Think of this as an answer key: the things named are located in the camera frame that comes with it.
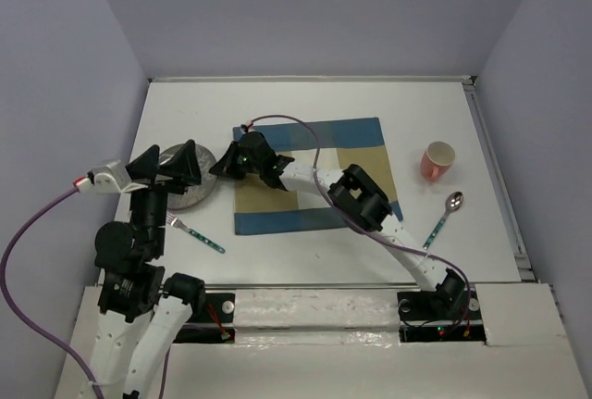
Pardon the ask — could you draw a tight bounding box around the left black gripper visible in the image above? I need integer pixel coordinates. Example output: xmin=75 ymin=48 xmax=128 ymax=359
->
xmin=124 ymin=136 xmax=203 ymax=254

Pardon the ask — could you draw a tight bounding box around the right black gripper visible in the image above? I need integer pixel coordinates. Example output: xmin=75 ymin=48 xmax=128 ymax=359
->
xmin=208 ymin=140 xmax=263 ymax=179

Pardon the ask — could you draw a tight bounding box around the grey patterned plate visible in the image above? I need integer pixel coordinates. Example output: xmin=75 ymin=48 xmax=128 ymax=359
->
xmin=167 ymin=144 xmax=217 ymax=212

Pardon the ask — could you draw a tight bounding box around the blue beige placemat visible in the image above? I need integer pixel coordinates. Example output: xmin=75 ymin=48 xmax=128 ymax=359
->
xmin=234 ymin=118 xmax=403 ymax=236

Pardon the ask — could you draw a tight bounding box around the pink cup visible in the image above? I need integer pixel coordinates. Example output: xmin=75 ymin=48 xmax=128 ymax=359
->
xmin=420 ymin=141 xmax=456 ymax=182

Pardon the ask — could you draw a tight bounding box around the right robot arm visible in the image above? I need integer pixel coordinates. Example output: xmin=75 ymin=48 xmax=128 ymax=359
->
xmin=209 ymin=131 xmax=471 ymax=323

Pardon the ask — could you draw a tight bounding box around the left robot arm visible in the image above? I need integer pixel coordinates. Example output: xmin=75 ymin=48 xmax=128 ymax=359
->
xmin=74 ymin=140 xmax=205 ymax=398

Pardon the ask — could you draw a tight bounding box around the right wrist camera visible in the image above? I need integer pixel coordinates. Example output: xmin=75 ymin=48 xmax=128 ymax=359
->
xmin=240 ymin=120 xmax=254 ymax=133

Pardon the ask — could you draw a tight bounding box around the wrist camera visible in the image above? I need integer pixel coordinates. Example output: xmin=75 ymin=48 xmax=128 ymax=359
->
xmin=73 ymin=160 xmax=132 ymax=194
xmin=240 ymin=120 xmax=254 ymax=133

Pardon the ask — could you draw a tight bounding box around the fork with green handle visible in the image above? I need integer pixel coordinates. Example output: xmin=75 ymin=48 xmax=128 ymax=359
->
xmin=166 ymin=212 xmax=226 ymax=254

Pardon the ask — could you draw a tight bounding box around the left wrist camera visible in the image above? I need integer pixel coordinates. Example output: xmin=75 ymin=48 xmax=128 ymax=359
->
xmin=73 ymin=160 xmax=132 ymax=194

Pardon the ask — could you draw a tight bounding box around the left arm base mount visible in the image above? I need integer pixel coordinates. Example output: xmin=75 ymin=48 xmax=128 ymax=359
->
xmin=173 ymin=292 xmax=236 ymax=344

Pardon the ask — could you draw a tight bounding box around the spoon with green handle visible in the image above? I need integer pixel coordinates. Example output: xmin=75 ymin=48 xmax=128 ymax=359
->
xmin=423 ymin=191 xmax=464 ymax=251

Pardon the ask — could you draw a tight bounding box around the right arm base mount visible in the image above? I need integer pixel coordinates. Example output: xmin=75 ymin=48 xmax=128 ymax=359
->
xmin=397 ymin=290 xmax=487 ymax=343

